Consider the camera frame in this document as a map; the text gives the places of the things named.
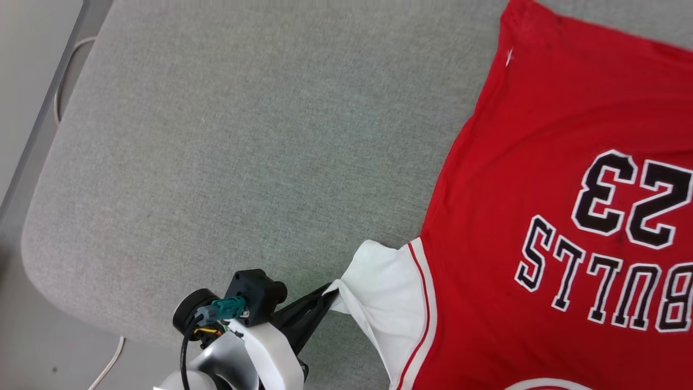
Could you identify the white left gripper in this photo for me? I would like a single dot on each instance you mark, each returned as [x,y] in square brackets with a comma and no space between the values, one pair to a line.
[270,357]

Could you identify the red and white basketball jersey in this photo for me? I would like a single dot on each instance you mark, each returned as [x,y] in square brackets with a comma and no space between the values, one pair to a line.
[541,135]

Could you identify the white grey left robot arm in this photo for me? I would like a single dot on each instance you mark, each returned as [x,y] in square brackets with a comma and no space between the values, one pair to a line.
[216,363]

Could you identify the grey fabric sofa cushion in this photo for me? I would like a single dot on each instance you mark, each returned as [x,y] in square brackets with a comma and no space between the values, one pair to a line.
[243,135]

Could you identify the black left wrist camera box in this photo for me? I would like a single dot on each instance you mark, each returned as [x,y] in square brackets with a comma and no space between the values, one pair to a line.
[257,290]

